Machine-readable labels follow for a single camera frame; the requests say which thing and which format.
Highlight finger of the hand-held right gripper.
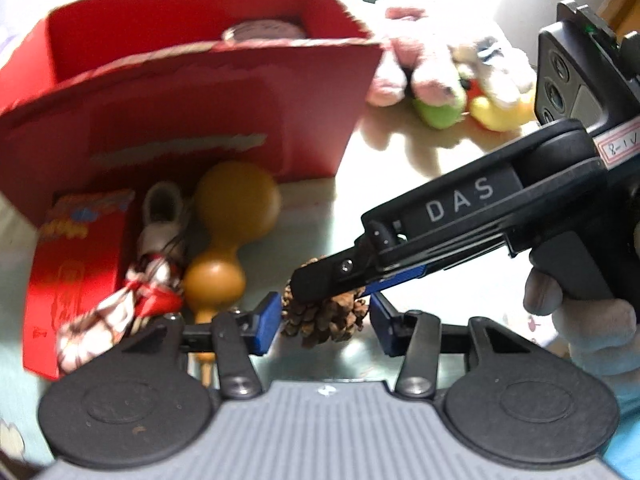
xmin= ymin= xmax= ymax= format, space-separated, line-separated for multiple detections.
xmin=290 ymin=242 xmax=388 ymax=307
xmin=359 ymin=262 xmax=429 ymax=298

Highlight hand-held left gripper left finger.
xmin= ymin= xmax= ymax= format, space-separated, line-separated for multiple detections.
xmin=120 ymin=291 xmax=282 ymax=398

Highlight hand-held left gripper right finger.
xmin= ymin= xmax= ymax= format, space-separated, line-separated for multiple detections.
xmin=370 ymin=291 xmax=538 ymax=398

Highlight brown pine cone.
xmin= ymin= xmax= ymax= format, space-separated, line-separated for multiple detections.
xmin=281 ymin=257 xmax=372 ymax=348

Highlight brown gourd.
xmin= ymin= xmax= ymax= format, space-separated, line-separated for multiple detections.
xmin=182 ymin=162 xmax=282 ymax=386

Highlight white strap with red scarf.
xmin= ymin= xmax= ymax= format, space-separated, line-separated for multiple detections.
xmin=55 ymin=181 xmax=195 ymax=376

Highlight red cardboard box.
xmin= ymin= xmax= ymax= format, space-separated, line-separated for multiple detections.
xmin=0 ymin=0 xmax=386 ymax=231

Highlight person's right hand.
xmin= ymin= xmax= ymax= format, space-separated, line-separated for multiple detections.
xmin=522 ymin=265 xmax=640 ymax=366

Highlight white and yellow plush toy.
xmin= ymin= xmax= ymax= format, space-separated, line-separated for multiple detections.
xmin=450 ymin=35 xmax=540 ymax=133

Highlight pink plush toy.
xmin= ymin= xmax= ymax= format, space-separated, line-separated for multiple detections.
xmin=367 ymin=7 xmax=468 ymax=131

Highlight small red printed box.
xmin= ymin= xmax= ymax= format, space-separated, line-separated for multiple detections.
xmin=22 ymin=189 xmax=137 ymax=381

